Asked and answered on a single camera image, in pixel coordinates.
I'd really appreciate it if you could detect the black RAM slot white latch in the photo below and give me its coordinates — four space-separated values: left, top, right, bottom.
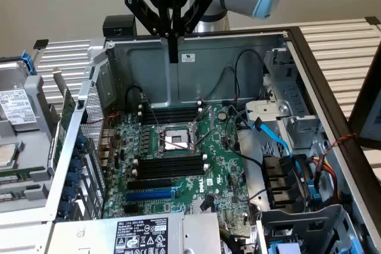
131 163 210 182
132 153 210 168
137 101 204 111
137 107 204 118

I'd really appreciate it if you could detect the black box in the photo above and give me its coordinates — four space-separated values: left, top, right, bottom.
102 15 137 37

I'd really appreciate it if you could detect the open black silver PC case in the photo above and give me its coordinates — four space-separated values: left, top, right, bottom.
44 26 381 254

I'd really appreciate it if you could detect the thin metal locking lever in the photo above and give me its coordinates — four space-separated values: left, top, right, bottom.
157 136 193 150
141 93 164 127

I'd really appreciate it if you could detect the blue plastic disk latch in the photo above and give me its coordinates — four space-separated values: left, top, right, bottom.
22 51 38 76

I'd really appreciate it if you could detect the silver CPU socket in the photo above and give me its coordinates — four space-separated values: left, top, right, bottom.
154 124 199 158

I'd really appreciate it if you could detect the grey parts rack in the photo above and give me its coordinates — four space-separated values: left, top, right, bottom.
0 48 62 216

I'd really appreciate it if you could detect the blue card retention clip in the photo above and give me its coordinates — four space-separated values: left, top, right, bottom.
76 134 89 149
63 185 77 200
58 200 72 216
65 172 80 188
70 157 83 173

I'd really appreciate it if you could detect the green Dell motherboard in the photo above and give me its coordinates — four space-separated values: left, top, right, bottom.
101 104 261 239

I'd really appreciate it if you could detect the silver metal disk bay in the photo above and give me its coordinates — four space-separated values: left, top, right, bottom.
245 47 325 153

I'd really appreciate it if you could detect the silver hard disk with label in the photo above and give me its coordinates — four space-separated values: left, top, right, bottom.
0 61 41 131

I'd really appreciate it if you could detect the long black expansion slot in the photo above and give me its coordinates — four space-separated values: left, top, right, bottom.
127 177 173 192

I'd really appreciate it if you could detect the black framed panel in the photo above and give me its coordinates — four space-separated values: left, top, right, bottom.
347 42 381 150

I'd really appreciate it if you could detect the long blue expansion slot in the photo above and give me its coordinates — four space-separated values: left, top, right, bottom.
124 190 176 203

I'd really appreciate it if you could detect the black fan shroud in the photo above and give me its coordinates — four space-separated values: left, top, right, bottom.
261 154 313 210

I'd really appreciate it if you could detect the silver finned heat sink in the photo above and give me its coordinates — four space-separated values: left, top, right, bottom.
192 199 209 215

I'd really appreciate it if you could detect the silver CPU chip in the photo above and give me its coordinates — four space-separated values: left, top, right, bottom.
0 143 17 168

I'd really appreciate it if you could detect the silver power supply with label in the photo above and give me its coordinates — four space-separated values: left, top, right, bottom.
44 211 221 254

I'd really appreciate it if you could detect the grey metal drive cage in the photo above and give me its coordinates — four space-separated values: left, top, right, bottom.
257 203 368 254

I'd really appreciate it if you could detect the thin black arched wire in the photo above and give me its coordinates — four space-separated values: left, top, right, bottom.
201 65 239 105
234 49 266 102

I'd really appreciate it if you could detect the thick black looped cable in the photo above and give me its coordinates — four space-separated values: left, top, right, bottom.
125 86 145 111

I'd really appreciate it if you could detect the metal socket cover frame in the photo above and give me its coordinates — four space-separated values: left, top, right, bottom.
192 105 216 149

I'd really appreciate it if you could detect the red black twisted wire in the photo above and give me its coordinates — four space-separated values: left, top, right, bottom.
323 133 358 159
86 112 123 159

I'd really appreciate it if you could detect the green graphics card silver bracket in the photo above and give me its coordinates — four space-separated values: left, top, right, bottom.
52 68 79 162

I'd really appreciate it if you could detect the blue SATA wire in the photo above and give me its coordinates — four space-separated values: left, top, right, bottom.
252 118 304 183

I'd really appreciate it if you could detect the black curved cable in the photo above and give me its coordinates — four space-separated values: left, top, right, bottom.
224 108 264 167
236 170 267 204

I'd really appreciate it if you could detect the yellow red power wire bundle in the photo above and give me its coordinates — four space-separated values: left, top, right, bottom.
311 154 342 206

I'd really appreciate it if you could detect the blue plastic drive bracket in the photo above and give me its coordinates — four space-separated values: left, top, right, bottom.
269 242 307 254

